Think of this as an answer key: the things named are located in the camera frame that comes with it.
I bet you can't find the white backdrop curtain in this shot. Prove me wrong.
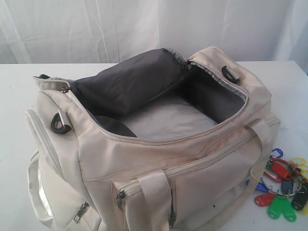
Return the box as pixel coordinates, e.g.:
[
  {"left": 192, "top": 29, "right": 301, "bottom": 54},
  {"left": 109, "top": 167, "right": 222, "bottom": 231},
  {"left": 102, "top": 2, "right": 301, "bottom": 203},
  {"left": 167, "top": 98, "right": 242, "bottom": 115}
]
[{"left": 0, "top": 0, "right": 308, "bottom": 69}]

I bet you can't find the colourful plastic key tags bunch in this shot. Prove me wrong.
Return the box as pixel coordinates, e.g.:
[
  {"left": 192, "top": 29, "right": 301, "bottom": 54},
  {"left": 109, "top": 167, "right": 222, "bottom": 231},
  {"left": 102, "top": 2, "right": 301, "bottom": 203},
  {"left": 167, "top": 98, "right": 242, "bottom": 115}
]
[{"left": 254, "top": 148, "right": 308, "bottom": 222}]

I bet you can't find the cream fabric duffel bag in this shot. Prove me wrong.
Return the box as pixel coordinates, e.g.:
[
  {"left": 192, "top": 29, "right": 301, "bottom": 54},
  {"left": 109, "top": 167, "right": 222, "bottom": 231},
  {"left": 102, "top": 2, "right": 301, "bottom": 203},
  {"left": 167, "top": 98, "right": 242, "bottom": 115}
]
[{"left": 26, "top": 47, "right": 280, "bottom": 231}]

